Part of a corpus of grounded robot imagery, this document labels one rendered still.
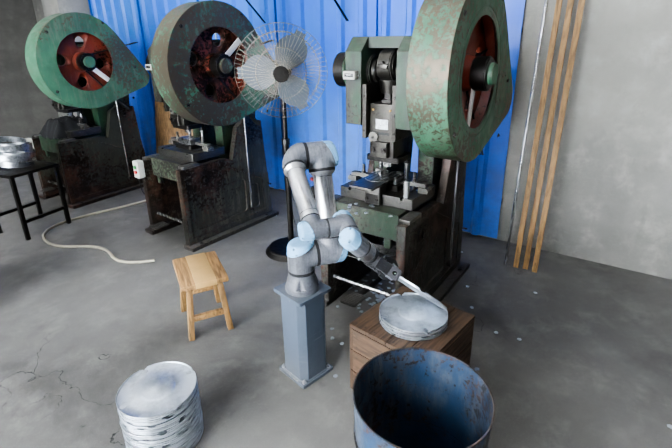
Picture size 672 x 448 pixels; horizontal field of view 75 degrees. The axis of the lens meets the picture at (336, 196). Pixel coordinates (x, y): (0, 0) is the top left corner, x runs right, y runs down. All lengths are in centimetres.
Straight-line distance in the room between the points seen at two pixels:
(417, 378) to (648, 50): 236
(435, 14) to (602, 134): 172
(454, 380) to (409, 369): 15
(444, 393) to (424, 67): 122
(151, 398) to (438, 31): 177
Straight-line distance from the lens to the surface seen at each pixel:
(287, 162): 182
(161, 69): 304
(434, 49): 185
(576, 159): 336
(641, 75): 326
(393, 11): 365
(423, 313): 196
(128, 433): 197
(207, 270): 249
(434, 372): 169
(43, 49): 451
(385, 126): 233
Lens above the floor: 150
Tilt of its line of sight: 20 degrees down
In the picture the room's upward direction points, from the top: 1 degrees counter-clockwise
